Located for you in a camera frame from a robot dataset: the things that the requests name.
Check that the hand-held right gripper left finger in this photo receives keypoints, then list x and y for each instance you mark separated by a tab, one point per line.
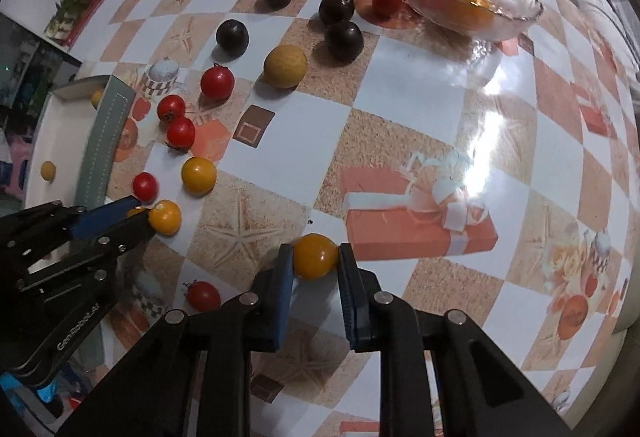
284	287

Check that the round tan yellow fruit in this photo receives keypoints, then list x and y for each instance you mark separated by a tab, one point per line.
284	66

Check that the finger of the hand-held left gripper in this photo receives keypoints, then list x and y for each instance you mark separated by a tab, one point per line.
107	216
125	237

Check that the red cherry tomato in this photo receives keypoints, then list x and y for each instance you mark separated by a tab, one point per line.
203	295
145	187
180	133
386	1
217	82
171	108

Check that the white tray with grey rim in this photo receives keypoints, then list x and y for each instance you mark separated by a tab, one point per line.
57	132

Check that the yellow cherry tomato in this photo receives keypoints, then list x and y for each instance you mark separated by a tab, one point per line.
96	98
165	218
48	170
198	175
314	257

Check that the pink plastic stool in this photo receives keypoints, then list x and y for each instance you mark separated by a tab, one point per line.
12	167

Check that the orange mandarin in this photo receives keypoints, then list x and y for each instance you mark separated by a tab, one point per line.
472	7

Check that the checkered printed tablecloth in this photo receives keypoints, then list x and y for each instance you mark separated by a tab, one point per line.
400	157

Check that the green leafy vegetables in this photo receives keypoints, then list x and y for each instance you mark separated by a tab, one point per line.
70	9

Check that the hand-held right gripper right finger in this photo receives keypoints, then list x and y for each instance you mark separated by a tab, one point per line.
346	297

